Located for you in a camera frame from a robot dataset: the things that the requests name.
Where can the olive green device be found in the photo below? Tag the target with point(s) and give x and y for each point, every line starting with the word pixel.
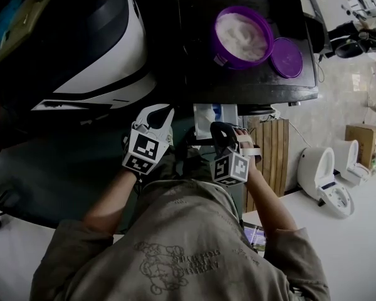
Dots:
pixel 28 17

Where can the wooden slatted panel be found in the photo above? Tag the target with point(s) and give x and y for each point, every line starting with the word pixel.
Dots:
pixel 269 155

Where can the person's right hand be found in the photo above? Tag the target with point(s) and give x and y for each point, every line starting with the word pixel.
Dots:
pixel 240 132

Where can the white powder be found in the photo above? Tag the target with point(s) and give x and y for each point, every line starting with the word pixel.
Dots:
pixel 241 36

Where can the purple plastic tub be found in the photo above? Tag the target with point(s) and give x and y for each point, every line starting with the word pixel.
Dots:
pixel 225 64

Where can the small screen device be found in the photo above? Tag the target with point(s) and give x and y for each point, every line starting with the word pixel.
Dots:
pixel 253 237

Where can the blue plastic bag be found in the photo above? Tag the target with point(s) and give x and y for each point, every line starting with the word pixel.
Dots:
pixel 6 17

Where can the white toilet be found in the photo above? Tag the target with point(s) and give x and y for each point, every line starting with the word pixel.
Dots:
pixel 347 155
pixel 316 174

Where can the person's right forearm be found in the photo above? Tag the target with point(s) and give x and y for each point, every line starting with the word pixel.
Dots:
pixel 269 205

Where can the white detergent drawer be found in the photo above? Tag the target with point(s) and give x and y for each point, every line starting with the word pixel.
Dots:
pixel 202 121

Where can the person's beige printed shirt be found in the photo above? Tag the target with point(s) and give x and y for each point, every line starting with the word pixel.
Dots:
pixel 181 256

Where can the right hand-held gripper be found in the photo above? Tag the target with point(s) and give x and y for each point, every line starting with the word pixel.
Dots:
pixel 230 168

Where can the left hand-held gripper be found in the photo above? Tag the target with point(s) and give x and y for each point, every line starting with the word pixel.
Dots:
pixel 142 149

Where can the brown cardboard box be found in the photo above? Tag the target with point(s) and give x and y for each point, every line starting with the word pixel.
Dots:
pixel 363 140

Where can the dark round floor mat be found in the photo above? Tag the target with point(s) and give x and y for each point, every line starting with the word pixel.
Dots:
pixel 50 174

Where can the black cloth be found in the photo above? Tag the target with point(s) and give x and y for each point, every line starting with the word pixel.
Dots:
pixel 286 11

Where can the purple round lid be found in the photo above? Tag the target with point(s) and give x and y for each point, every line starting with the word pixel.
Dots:
pixel 286 58

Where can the black fabric bag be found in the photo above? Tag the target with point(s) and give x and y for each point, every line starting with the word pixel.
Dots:
pixel 315 33

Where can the large black and white machine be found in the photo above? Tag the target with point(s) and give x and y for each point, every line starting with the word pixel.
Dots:
pixel 97 42

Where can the person's grey trousers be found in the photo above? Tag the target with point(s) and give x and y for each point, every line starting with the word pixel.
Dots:
pixel 188 165

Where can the person's left forearm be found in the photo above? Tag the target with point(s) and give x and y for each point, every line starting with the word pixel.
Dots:
pixel 109 199

